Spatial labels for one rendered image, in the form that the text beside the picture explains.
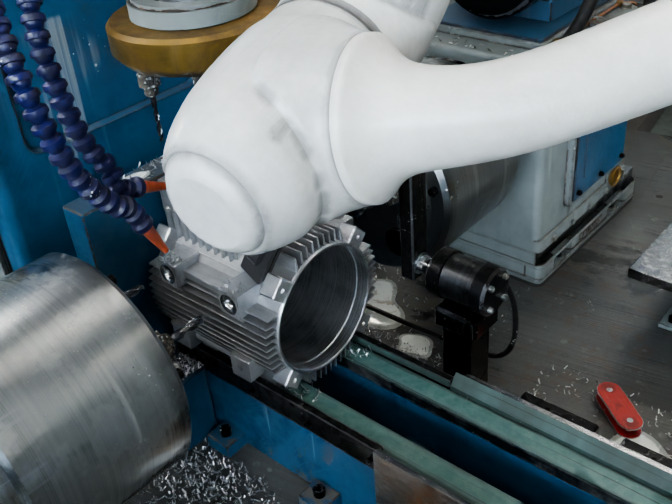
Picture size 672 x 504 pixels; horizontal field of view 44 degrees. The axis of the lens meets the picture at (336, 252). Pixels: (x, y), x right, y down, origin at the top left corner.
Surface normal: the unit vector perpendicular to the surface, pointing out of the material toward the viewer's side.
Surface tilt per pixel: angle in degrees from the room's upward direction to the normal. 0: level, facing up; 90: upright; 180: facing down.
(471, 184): 81
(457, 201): 84
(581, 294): 0
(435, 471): 0
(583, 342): 0
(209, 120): 31
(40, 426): 54
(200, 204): 100
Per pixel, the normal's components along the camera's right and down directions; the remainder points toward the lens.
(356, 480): -0.66, 0.46
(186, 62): 0.04, 0.55
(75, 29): 0.75, 0.32
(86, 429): 0.66, -0.06
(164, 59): -0.22, 0.55
